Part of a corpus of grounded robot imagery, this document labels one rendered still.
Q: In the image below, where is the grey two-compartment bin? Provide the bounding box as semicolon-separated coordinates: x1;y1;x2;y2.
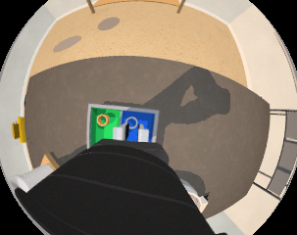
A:
86;104;159;149

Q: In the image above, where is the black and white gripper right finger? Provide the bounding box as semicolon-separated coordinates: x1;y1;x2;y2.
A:
137;124;149;142

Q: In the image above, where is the short bronze cylinder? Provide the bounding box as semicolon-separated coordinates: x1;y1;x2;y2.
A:
97;115;110;126

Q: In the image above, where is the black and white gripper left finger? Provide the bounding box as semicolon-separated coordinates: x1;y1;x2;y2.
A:
113;123;129;141

